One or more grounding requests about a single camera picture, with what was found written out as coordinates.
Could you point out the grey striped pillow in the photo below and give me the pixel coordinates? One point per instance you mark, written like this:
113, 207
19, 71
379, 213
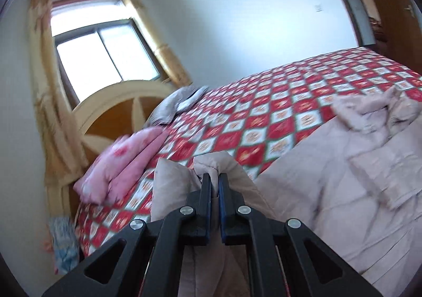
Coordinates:
171, 106

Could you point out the window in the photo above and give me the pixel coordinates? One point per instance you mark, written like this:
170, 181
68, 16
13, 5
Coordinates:
99, 53

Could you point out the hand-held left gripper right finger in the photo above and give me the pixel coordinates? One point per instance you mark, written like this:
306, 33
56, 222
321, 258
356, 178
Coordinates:
222, 214

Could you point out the red checkered printed blanket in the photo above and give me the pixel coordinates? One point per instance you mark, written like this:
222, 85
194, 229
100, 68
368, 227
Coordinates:
263, 119

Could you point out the blue white patterned cloth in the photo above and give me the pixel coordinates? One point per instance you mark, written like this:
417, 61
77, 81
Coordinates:
62, 244

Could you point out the pink floral folded quilt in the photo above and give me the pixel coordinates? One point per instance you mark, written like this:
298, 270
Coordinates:
122, 165

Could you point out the yellow floral curtain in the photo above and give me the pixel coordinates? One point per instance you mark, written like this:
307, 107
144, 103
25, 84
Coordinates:
155, 36
43, 69

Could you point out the wooden arched headboard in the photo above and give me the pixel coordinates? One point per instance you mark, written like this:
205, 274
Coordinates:
108, 115

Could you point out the beige padded coat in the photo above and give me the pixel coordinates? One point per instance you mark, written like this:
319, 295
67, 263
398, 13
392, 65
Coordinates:
329, 185

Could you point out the white wall switch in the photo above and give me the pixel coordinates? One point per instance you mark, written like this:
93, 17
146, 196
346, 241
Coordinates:
318, 8

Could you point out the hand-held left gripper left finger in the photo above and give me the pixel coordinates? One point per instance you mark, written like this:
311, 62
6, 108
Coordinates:
208, 208

